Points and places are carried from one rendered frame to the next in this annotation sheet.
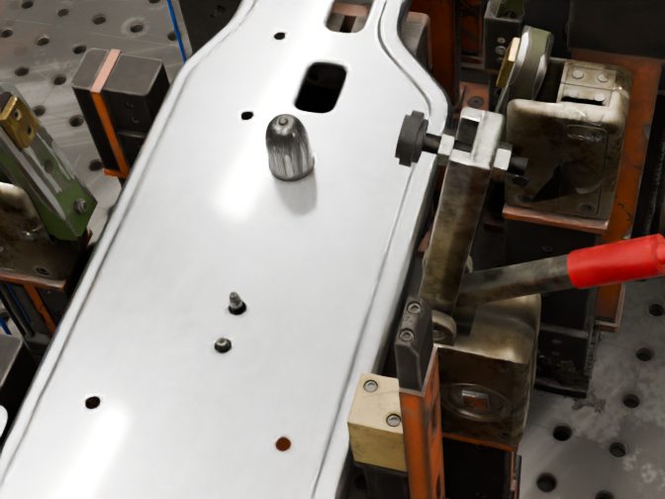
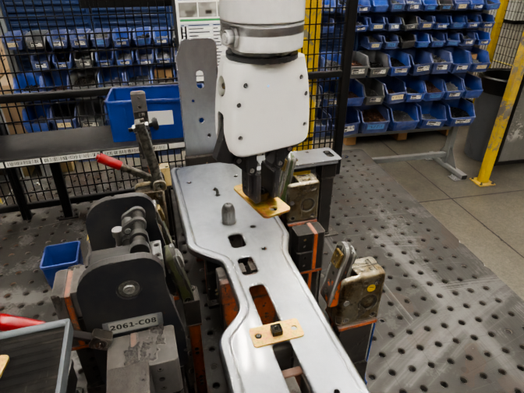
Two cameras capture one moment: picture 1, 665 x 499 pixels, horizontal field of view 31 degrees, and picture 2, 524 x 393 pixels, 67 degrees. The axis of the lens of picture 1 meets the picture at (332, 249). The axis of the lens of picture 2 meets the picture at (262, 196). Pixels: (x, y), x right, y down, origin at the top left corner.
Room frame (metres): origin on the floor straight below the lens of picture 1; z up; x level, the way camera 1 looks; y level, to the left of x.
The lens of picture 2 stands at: (1.19, -0.43, 1.51)
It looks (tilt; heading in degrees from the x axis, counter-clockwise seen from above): 30 degrees down; 139
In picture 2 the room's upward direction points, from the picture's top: straight up
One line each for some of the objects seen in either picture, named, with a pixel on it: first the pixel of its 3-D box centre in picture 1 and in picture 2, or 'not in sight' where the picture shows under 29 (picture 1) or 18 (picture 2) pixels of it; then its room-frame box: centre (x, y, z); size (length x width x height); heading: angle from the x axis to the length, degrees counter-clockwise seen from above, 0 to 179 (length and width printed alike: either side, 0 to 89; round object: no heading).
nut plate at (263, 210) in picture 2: not in sight; (260, 195); (0.86, -0.14, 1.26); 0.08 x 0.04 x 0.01; 170
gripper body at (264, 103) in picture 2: not in sight; (261, 95); (0.86, -0.14, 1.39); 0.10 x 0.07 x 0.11; 80
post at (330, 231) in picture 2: not in sight; (323, 196); (0.45, 0.48, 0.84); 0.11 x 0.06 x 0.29; 66
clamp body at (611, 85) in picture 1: (559, 245); not in sight; (0.52, -0.18, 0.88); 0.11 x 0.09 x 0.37; 66
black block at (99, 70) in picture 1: (153, 186); (305, 277); (0.69, 0.15, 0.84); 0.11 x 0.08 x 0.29; 66
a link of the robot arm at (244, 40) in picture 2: not in sight; (260, 35); (0.86, -0.15, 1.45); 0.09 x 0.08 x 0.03; 80
